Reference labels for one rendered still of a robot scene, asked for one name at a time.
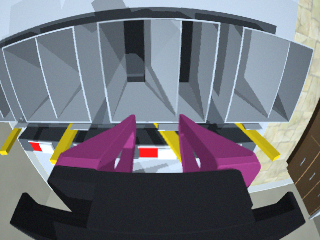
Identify grey box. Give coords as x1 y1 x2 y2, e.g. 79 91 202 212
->
0 48 29 155
97 18 220 164
2 22 106 164
211 23 314 161

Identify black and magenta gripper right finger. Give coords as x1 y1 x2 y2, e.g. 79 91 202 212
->
178 114 261 189

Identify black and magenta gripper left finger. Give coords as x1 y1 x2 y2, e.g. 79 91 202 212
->
54 114 136 172

